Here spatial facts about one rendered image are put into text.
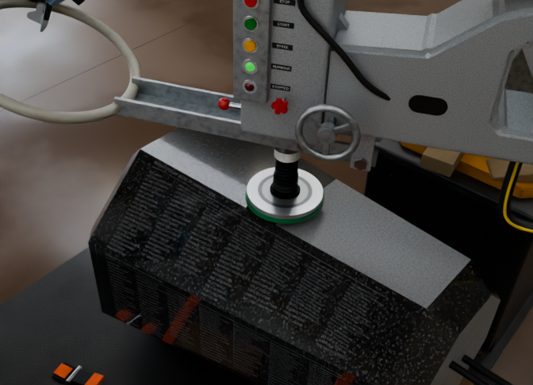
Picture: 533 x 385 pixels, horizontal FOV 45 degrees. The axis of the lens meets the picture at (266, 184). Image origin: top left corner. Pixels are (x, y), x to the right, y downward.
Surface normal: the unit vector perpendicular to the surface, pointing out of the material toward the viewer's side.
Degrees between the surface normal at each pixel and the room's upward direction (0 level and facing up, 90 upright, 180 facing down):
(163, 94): 90
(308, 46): 90
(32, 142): 0
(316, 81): 90
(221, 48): 0
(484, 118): 90
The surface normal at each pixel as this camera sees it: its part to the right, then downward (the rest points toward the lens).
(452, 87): -0.25, 0.61
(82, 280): 0.03, -0.77
